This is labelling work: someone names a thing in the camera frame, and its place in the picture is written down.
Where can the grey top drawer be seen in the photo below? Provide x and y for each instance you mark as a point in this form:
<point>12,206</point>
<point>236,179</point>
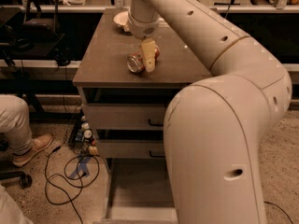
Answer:
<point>124,117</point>

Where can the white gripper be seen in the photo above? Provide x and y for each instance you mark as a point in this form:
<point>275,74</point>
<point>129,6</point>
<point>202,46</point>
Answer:
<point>144,29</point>

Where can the crushed red coke can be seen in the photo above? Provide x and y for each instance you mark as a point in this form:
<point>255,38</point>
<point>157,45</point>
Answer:
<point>135,61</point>

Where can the black office chair base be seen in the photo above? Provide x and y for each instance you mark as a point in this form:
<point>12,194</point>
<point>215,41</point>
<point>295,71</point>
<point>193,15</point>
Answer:
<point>25,180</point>

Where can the black bag on shelf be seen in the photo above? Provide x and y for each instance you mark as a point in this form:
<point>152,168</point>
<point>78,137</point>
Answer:
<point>39,28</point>

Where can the grey middle drawer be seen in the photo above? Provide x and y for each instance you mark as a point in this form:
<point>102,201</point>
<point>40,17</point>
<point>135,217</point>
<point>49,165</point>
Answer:
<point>130,149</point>

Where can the tray of small bottles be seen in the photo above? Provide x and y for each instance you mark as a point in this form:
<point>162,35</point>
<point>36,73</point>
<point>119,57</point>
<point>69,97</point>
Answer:
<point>81,139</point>

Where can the grey drawer cabinet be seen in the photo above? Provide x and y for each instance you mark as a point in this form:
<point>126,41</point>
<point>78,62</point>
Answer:
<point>104,78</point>

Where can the white bowl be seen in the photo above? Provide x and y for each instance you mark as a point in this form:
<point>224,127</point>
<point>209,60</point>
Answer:
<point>121,19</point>

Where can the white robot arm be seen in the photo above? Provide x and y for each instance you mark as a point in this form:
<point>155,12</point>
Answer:
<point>213,127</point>

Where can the black headphones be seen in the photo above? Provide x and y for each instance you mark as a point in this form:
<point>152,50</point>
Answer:
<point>62,57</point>

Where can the grey open bottom drawer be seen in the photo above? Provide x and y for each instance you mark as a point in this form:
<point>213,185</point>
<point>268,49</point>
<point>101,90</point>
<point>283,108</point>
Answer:
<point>138,192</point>

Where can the tan shoe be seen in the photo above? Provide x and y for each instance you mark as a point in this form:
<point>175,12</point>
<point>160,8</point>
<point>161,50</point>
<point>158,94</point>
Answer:
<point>22,155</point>

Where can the person's leg beige trousers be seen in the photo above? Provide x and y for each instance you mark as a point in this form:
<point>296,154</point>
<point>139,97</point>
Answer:
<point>14,123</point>

